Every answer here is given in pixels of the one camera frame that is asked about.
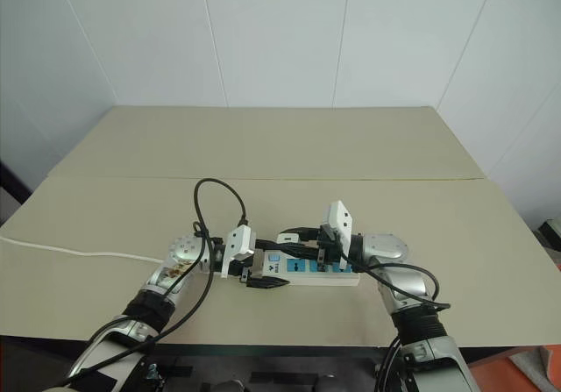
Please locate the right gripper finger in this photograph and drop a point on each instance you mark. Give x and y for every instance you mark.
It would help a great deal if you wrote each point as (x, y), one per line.
(307, 230)
(302, 250)

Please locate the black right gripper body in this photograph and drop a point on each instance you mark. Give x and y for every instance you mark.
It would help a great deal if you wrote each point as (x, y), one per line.
(328, 245)

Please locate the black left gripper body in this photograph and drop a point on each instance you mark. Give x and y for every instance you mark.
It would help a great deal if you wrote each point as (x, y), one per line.
(243, 270)

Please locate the white charger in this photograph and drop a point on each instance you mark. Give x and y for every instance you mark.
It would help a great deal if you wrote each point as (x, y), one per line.
(286, 237)

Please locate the white blue power strip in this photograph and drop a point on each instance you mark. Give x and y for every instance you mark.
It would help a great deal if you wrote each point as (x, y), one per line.
(307, 279)

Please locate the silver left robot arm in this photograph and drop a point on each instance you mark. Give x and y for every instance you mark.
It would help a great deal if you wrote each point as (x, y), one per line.
(179, 251)

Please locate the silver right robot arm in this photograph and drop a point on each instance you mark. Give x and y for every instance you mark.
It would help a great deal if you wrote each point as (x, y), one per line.
(388, 246)

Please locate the dark rounded shape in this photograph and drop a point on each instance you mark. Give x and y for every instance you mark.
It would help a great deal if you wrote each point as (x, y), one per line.
(331, 384)
(230, 386)

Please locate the grey cloth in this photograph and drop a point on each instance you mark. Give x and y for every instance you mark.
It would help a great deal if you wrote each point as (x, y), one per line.
(551, 370)

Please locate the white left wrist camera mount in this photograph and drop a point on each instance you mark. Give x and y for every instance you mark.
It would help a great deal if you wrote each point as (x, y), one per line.
(239, 240)

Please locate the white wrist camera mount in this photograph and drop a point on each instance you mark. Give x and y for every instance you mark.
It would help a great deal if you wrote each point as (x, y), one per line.
(339, 216)
(239, 240)

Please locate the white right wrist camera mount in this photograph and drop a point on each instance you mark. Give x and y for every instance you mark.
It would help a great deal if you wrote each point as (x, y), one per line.
(339, 216)

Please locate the black frame under table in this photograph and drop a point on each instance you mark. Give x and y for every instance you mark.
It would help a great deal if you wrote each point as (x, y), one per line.
(271, 365)

